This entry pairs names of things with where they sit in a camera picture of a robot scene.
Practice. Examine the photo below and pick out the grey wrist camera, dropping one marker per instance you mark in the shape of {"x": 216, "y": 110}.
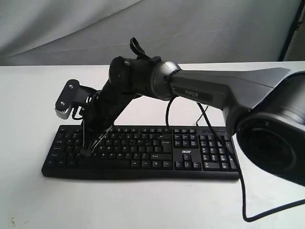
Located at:
{"x": 72, "y": 97}

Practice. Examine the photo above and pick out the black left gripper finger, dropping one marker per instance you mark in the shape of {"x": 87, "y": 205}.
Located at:
{"x": 85, "y": 139}

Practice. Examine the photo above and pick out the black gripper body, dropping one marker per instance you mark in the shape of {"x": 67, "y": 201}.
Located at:
{"x": 106, "y": 105}

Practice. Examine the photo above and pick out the black stand pole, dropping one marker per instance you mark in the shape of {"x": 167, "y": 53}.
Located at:
{"x": 293, "y": 28}

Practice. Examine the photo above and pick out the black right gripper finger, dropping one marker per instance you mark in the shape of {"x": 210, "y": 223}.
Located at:
{"x": 95, "y": 139}

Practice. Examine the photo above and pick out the black acer keyboard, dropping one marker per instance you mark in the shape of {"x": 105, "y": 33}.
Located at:
{"x": 143, "y": 152}

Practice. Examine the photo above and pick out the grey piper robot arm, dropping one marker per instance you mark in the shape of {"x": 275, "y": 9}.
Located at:
{"x": 264, "y": 108}

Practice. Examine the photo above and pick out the grey backdrop cloth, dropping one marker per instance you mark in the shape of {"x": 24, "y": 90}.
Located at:
{"x": 86, "y": 32}

